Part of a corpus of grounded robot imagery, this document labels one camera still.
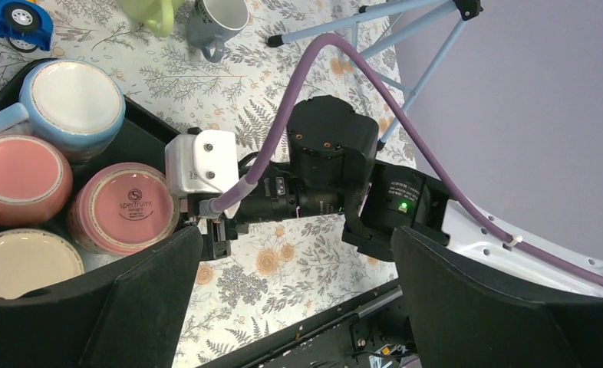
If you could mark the cream floral mug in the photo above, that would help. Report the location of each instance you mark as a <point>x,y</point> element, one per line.
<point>31,259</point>

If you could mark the plain pink mug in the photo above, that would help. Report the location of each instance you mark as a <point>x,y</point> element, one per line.
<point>36,181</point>

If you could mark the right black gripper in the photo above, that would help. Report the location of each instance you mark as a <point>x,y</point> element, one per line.
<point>220,232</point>

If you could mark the grey mug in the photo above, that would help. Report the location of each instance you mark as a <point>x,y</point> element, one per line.
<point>212,23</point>

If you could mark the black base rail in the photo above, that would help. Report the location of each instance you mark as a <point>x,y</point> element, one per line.
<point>370,330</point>

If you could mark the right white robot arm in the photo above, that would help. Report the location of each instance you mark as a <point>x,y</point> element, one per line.
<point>333,169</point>

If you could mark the blue yellow toy truck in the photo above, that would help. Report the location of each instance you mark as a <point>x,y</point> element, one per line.
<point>25,25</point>

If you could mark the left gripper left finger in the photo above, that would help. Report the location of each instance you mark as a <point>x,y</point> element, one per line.
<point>128,313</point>

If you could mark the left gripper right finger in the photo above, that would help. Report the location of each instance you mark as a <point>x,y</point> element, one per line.
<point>466,314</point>

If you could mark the light blue mug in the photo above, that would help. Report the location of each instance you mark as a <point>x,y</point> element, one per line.
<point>71,104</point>

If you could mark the black plastic tray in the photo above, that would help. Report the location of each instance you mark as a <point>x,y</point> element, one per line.
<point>141,139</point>

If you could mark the light green mug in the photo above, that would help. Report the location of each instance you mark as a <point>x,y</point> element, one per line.
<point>156,15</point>

